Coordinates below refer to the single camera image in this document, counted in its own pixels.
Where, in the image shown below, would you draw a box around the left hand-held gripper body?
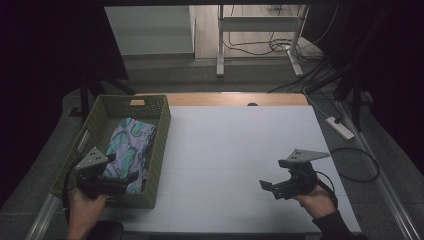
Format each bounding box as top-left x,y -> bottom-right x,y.
75,147 -> 117,201

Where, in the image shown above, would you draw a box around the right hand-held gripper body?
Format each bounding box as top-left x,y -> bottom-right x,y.
277,148 -> 331,198

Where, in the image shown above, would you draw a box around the purple seahorse print pants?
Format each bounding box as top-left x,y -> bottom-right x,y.
102,116 -> 158,194

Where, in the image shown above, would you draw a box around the green woven basket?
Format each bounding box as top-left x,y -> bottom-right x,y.
49,94 -> 172,210

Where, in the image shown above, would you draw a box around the person's right hand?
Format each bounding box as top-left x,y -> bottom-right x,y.
293,183 -> 338,220

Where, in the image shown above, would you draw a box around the person's left hand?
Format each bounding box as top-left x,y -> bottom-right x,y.
65,187 -> 108,240

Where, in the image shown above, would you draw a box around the white table mat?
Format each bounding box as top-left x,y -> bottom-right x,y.
99,105 -> 363,234

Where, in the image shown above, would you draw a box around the white power strip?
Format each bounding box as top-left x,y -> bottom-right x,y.
325,116 -> 355,141

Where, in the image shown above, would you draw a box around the black metal stand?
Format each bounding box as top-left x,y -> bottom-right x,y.
69,68 -> 136,125
304,59 -> 373,133

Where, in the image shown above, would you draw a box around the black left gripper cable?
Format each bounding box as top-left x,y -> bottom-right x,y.
61,156 -> 88,225

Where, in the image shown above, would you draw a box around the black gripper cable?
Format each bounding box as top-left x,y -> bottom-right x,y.
61,156 -> 88,225
314,170 -> 339,210

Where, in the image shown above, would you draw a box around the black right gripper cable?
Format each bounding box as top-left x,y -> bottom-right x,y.
314,170 -> 339,210

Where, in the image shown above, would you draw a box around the white power strip cable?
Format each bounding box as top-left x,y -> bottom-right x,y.
301,87 -> 332,120

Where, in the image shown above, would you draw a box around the aluminium frame rail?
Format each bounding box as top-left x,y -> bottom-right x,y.
334,99 -> 422,240
25,192 -> 62,240

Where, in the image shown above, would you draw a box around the black looped floor cable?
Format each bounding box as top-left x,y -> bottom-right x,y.
329,147 -> 381,184

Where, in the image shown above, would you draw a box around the tangle of floor cables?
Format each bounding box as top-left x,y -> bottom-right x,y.
222,31 -> 323,64

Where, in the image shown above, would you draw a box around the white desk frame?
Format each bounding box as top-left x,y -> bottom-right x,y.
215,4 -> 310,79

